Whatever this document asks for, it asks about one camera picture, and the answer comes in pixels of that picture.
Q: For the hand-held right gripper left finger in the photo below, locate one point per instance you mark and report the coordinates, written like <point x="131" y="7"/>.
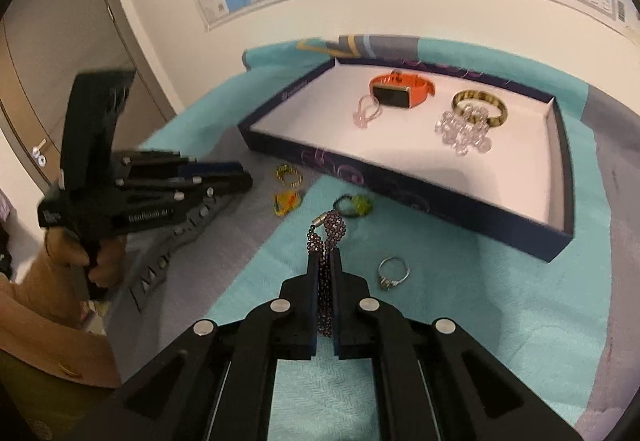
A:
<point x="300" y="321"/>

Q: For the person's left hand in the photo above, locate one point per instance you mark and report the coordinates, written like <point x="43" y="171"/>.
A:
<point x="67" y="251"/>

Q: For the tortoiseshell bangle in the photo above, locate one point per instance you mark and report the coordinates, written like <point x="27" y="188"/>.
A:
<point x="462" y="96"/>

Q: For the yellow amber pendant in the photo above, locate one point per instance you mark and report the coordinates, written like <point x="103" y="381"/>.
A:
<point x="285" y="206"/>

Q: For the dark blue box tray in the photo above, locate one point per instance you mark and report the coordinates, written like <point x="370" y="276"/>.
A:
<point x="400" y="156"/>

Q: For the orange smartwatch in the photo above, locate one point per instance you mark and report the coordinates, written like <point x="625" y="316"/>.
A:
<point x="420" y="88"/>

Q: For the cabinet door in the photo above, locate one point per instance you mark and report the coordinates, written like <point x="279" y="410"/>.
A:
<point x="75" y="21"/>

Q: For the person's olive clothing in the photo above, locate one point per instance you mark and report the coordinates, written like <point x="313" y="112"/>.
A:
<point x="30" y="396"/>

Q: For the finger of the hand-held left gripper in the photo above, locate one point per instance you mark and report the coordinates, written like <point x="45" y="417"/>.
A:
<point x="230" y="183"/>
<point x="215" y="167"/>

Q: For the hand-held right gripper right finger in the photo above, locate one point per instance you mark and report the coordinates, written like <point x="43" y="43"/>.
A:
<point x="350" y="321"/>

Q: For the person's left forearm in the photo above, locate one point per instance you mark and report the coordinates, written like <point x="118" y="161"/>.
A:
<point x="40" y="321"/>

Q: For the silver door knob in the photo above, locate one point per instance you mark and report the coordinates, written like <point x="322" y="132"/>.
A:
<point x="39" y="153"/>

